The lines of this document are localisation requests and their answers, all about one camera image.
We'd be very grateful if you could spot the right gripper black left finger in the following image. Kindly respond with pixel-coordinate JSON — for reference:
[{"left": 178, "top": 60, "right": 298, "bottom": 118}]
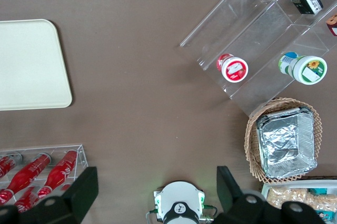
[{"left": 0, "top": 166, "right": 100, "bottom": 224}]

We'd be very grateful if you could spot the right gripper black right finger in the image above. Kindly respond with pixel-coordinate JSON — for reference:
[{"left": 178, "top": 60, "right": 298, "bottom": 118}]
[{"left": 210, "top": 166, "right": 326, "bottom": 224}]

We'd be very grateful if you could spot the woven wicker basket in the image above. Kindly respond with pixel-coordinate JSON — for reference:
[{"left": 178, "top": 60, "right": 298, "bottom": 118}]
[{"left": 245, "top": 97, "right": 324, "bottom": 184}]

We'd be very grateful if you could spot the cream plastic tray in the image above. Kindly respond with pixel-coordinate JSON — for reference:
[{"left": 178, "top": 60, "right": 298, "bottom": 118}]
[{"left": 0, "top": 18, "right": 73, "bottom": 111}]

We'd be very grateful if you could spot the white plastic bin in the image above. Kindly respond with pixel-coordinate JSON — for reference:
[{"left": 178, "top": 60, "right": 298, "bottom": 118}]
[{"left": 260, "top": 180, "right": 337, "bottom": 224}]

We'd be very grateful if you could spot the red cola bottle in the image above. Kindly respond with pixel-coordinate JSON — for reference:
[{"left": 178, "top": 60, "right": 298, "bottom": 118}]
[
  {"left": 14, "top": 186, "right": 41, "bottom": 213},
  {"left": 37, "top": 150, "right": 78, "bottom": 199},
  {"left": 0, "top": 155, "right": 23, "bottom": 183},
  {"left": 0, "top": 152, "right": 52, "bottom": 207}
]

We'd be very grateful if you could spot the clear acrylic bottle rack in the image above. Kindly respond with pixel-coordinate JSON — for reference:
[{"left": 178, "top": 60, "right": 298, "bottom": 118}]
[{"left": 0, "top": 144, "right": 89, "bottom": 203}]

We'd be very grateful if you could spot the beige puffed snack pack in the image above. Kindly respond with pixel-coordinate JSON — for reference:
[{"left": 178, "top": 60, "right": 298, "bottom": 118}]
[{"left": 266, "top": 186, "right": 337, "bottom": 213}]

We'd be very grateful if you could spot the aluminium foil container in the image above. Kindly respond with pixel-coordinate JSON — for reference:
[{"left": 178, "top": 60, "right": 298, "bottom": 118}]
[{"left": 255, "top": 106, "right": 319, "bottom": 179}]

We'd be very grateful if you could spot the teal snack package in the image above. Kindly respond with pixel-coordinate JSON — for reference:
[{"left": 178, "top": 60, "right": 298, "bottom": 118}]
[{"left": 315, "top": 209, "right": 334, "bottom": 224}]

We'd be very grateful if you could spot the red strawberry yogurt cup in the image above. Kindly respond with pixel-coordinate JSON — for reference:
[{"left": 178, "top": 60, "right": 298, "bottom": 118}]
[{"left": 216, "top": 53, "right": 249, "bottom": 83}]

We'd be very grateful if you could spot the green sunflower yogurt cup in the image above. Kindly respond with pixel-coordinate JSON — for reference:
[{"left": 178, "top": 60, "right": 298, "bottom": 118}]
[{"left": 278, "top": 52, "right": 328, "bottom": 85}]

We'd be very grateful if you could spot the clear acrylic tiered shelf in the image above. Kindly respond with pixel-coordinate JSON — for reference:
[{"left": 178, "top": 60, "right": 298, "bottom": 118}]
[{"left": 180, "top": 0, "right": 337, "bottom": 117}]

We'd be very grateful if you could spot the red and brown snack box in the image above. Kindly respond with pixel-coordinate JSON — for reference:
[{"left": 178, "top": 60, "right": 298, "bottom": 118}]
[{"left": 326, "top": 13, "right": 337, "bottom": 37}]

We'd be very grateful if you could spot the grey cable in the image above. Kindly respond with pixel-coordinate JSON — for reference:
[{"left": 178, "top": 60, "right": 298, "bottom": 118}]
[{"left": 145, "top": 208, "right": 165, "bottom": 224}]

